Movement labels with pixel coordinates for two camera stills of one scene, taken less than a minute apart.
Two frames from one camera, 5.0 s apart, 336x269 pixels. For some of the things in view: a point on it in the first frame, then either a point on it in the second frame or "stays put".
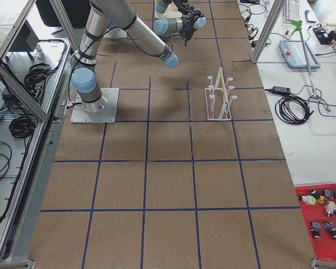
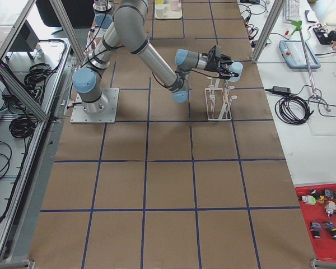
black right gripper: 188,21 → 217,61
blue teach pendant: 293,54 stays put
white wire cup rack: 218,101 stays put
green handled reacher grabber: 315,95 stays put
